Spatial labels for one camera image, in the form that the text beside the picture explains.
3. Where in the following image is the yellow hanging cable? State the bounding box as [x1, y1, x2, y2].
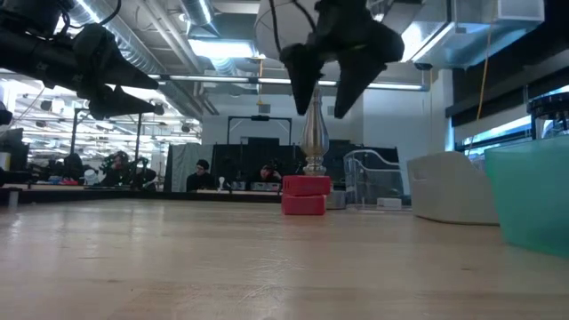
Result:
[475, 24, 493, 122]

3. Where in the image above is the black background frame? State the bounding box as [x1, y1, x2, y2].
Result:
[227, 114, 293, 148]
[70, 106, 144, 161]

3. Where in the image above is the grey partition panel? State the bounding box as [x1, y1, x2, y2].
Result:
[163, 142, 214, 193]

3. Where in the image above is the black hourglass blue sand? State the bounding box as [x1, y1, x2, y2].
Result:
[526, 92, 569, 140]

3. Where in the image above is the green translucent tray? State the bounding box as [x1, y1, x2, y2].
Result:
[484, 134, 569, 259]

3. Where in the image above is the small clear container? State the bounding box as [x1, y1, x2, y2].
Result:
[405, 150, 501, 227]

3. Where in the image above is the red wall charger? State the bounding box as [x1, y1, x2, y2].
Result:
[282, 174, 333, 197]

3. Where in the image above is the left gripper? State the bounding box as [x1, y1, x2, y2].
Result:
[72, 22, 165, 121]

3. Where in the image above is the ceiling light strip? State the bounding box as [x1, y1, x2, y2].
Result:
[146, 73, 430, 92]

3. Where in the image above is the table lamp white shade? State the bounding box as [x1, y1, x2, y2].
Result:
[255, 0, 348, 211]

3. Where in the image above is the dark background workstation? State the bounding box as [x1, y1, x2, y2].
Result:
[211, 136, 308, 192]

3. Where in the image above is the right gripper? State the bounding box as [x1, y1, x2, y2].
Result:
[278, 0, 405, 120]

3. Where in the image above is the person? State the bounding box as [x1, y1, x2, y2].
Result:
[98, 150, 157, 191]
[248, 159, 285, 192]
[185, 158, 218, 193]

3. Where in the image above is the clear plastic tray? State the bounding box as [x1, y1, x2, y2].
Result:
[343, 148, 405, 209]

